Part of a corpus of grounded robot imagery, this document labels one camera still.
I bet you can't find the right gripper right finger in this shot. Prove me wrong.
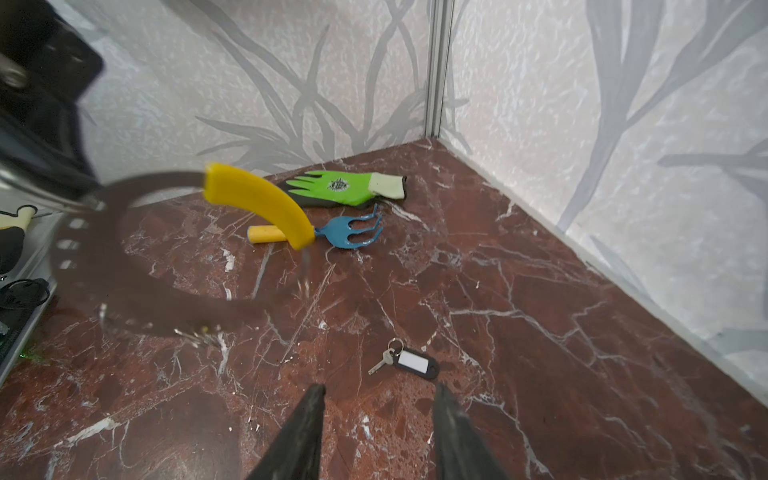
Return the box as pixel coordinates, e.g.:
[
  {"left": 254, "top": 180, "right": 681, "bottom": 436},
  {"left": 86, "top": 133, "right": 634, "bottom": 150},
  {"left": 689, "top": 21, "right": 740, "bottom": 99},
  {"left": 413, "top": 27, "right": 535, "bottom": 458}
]
[{"left": 433, "top": 383, "right": 508, "bottom": 480}]

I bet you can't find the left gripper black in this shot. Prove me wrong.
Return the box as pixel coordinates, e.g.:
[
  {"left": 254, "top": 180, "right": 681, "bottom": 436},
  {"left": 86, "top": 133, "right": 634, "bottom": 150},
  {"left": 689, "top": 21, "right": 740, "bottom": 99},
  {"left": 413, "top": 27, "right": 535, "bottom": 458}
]
[{"left": 1, "top": 1, "right": 104, "bottom": 201}]

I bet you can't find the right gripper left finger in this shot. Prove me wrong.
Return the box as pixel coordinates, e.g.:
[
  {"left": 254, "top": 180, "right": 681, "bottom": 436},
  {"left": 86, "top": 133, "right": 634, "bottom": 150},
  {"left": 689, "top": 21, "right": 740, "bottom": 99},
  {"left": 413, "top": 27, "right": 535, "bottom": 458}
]
[{"left": 246, "top": 384, "right": 326, "bottom": 480}]

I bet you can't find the small black white key fob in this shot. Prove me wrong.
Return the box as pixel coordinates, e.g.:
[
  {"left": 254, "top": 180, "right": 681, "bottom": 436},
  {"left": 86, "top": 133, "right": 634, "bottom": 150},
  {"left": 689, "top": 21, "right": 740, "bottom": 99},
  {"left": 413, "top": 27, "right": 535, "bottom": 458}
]
[{"left": 368, "top": 338, "right": 440, "bottom": 381}]

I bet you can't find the silver keyring band yellow tag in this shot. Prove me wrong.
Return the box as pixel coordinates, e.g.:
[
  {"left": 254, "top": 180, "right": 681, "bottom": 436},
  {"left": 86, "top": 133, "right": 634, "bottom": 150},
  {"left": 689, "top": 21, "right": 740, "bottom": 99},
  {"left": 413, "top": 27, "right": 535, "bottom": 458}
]
[{"left": 49, "top": 164, "right": 314, "bottom": 341}]

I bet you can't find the green gardening glove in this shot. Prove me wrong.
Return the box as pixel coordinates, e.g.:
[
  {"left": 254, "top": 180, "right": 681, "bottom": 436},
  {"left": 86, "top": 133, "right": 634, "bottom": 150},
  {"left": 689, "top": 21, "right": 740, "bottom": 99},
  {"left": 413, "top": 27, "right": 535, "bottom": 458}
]
[{"left": 278, "top": 170, "right": 407, "bottom": 209}]

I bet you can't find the aluminium front rail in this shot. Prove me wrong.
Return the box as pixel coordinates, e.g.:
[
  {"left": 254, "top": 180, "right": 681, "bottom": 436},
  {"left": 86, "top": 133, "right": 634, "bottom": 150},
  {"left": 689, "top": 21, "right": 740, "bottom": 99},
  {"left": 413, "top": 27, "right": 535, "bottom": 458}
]
[{"left": 1, "top": 212, "right": 58, "bottom": 380}]

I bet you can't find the blue hand rake yellow handle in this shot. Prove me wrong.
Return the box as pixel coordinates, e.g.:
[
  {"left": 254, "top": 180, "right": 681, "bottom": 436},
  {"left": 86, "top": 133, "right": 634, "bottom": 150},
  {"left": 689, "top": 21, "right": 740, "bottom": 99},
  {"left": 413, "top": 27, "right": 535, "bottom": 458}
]
[{"left": 247, "top": 206, "right": 383, "bottom": 250}]

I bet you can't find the aluminium cage frame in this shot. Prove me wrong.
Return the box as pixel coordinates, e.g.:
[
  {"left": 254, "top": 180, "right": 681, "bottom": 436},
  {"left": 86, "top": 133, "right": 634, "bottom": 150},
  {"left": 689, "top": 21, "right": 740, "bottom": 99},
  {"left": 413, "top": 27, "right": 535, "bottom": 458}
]
[{"left": 424, "top": 0, "right": 455, "bottom": 138}]

